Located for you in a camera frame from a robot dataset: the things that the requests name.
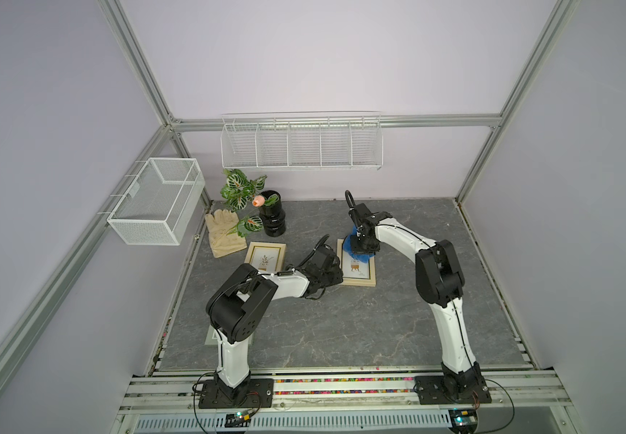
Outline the blue microfiber cloth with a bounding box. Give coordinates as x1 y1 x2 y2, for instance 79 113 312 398
343 229 377 265

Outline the gold frame with deer print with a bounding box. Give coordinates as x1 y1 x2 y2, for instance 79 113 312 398
338 240 376 287

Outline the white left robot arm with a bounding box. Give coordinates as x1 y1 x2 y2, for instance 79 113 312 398
206 242 343 392

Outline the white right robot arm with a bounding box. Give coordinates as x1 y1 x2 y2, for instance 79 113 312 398
347 196 488 403

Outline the glossy black vase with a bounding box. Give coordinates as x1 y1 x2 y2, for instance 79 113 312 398
259 190 286 237

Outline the cream work glove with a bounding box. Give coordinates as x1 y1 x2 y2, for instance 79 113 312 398
205 209 247 259

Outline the green artificial plant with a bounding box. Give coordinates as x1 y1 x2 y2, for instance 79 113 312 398
220 168 280 238

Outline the gold frame with plant print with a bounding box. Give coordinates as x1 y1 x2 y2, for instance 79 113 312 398
244 242 286 273

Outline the white wire wall shelf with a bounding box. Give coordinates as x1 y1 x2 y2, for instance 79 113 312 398
220 111 385 170

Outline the green picture frame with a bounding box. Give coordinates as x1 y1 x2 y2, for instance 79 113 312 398
205 325 254 346

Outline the aluminium rail base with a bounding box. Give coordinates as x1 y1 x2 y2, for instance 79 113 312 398
112 366 583 433

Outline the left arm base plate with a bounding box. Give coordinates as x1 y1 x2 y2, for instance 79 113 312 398
197 377 274 409

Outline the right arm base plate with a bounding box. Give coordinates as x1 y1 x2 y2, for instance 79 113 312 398
413 375 492 406

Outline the white wire basket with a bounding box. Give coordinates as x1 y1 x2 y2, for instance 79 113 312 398
107 157 205 246

